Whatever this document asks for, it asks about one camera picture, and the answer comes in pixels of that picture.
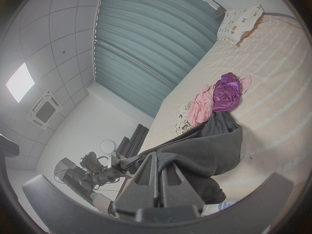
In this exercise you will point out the bed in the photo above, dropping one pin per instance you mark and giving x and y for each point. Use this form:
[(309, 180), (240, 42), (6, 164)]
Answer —
[(256, 86)]

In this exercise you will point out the white round lamp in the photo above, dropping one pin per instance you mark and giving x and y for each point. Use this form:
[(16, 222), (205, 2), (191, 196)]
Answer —
[(107, 147)]

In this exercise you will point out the ceiling light panel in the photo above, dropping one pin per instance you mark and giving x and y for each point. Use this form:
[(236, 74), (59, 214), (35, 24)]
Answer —
[(20, 82)]

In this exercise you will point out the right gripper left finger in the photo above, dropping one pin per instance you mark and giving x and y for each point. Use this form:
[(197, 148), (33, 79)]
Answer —
[(136, 200)]

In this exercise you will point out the grey bedside table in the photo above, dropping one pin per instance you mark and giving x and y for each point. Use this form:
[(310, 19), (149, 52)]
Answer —
[(218, 14)]

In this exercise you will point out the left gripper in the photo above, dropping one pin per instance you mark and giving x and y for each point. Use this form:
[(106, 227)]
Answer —
[(117, 174)]

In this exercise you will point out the white printed pyjama top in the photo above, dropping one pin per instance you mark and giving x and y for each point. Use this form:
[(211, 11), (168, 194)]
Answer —
[(181, 123)]

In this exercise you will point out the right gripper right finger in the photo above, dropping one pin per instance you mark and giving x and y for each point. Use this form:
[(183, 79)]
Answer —
[(180, 201)]

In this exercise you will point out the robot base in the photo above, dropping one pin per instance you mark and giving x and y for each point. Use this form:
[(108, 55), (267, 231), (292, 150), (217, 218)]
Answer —
[(102, 201)]

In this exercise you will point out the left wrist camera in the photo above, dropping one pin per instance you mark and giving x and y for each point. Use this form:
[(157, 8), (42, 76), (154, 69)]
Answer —
[(118, 162)]

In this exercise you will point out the pink garment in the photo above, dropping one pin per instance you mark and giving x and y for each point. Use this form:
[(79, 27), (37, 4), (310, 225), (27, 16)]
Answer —
[(201, 106)]

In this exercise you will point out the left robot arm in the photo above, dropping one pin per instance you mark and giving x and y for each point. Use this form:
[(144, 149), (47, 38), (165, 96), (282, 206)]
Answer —
[(73, 172)]

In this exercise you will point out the blue-green curtain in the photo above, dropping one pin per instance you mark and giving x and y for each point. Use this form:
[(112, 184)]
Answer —
[(151, 28), (121, 82)]

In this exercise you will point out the purple garment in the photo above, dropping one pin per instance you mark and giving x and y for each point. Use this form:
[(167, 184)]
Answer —
[(225, 94)]

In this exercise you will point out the white printed pillow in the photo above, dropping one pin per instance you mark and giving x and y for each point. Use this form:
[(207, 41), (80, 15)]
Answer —
[(238, 23)]

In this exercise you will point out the black T-shirt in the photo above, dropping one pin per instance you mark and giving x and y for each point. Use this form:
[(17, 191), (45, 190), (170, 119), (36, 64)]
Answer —
[(199, 150)]

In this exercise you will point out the ceiling air conditioner vent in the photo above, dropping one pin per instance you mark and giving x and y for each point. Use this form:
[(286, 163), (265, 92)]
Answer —
[(45, 110)]

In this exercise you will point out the black chest of drawers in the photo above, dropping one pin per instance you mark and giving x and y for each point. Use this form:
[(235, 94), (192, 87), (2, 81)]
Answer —
[(136, 138)]

